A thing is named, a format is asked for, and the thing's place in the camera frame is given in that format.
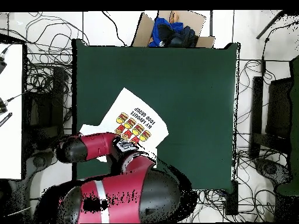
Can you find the dark green table cloth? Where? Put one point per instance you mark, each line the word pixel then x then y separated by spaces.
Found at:
pixel 186 93

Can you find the blue garment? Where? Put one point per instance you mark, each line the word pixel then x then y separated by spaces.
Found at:
pixel 161 22

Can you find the black rod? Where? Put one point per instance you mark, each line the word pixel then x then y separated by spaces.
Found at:
pixel 271 24

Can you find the white towel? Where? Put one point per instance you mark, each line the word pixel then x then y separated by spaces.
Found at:
pixel 130 102

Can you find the white desk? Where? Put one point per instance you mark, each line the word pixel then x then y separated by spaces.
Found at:
pixel 11 140

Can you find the black device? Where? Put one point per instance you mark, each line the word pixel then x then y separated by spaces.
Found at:
pixel 2 64
pixel 2 107

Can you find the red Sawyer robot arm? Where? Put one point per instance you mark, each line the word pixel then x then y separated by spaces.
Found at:
pixel 121 193

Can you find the black box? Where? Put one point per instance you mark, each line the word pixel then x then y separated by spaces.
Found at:
pixel 232 200

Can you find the brown cardboard box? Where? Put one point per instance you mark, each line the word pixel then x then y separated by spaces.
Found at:
pixel 142 32

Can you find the dark navy garment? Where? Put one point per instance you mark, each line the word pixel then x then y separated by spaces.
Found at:
pixel 184 37

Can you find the black labelled bar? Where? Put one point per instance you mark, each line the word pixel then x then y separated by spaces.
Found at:
pixel 5 119

